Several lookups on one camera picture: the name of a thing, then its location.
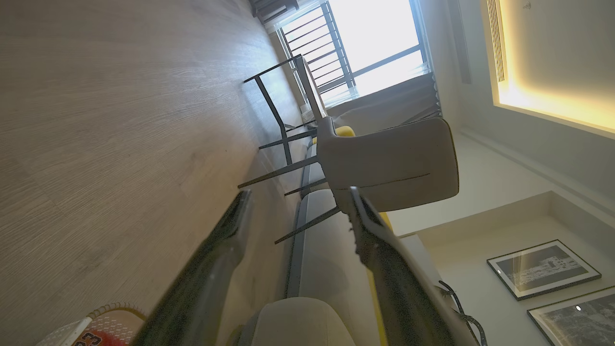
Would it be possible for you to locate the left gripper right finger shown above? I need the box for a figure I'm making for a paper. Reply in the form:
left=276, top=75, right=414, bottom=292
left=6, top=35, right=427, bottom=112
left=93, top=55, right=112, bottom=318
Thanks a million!
left=349, top=186, right=480, bottom=346

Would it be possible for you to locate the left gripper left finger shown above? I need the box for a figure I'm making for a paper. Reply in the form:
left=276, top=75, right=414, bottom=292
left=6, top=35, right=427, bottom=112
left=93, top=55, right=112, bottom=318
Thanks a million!
left=131, top=189, right=252, bottom=346

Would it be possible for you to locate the white plastic laundry basket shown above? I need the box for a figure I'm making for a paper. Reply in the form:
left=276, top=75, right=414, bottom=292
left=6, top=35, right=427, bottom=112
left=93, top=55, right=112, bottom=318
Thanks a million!
left=36, top=302, right=148, bottom=346

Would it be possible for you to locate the grey fabric sofa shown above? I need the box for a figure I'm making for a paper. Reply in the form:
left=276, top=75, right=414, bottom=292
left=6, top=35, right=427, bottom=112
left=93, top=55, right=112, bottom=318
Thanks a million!
left=238, top=142, right=462, bottom=346

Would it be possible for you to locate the red garment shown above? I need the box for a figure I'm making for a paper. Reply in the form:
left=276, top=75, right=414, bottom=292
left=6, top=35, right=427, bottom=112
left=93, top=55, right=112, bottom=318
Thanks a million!
left=77, top=327, right=126, bottom=346

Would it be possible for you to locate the black framed monochrome picture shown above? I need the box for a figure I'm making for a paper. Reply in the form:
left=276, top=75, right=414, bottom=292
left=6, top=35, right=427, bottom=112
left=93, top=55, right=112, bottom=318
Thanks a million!
left=527, top=286, right=615, bottom=346
left=487, top=239, right=602, bottom=301

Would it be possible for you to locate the yellow sofa cushion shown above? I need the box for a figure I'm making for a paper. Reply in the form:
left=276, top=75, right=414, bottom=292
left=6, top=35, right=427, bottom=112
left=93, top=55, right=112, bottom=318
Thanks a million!
left=312, top=125, right=357, bottom=145

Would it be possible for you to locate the beige curtain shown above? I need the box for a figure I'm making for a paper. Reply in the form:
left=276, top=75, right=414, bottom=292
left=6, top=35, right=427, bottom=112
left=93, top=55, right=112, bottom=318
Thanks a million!
left=327, top=72, right=443, bottom=136

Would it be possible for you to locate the grey balcony railing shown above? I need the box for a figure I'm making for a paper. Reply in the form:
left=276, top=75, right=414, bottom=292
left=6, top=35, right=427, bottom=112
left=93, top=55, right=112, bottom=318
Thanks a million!
left=280, top=2, right=357, bottom=95

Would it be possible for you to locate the large bright window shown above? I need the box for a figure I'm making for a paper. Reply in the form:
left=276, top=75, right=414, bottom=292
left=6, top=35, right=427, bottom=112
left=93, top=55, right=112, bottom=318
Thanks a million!
left=278, top=0, right=430, bottom=107

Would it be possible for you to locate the slatted ceiling air vent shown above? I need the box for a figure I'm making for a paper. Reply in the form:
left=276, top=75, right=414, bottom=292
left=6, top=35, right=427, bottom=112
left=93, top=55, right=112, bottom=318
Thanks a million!
left=486, top=0, right=507, bottom=83

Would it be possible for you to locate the dark slatted cabinet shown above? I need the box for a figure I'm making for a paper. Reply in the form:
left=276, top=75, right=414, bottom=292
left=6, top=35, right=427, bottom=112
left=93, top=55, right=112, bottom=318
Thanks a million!
left=249, top=0, right=300, bottom=25

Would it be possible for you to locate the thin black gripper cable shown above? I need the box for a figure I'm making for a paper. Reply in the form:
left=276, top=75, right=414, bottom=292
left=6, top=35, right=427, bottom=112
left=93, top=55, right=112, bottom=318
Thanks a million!
left=438, top=281, right=489, bottom=346

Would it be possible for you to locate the table with black metal frame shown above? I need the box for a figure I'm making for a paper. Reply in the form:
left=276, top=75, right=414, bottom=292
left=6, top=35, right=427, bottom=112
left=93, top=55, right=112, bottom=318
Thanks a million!
left=244, top=54, right=328, bottom=166

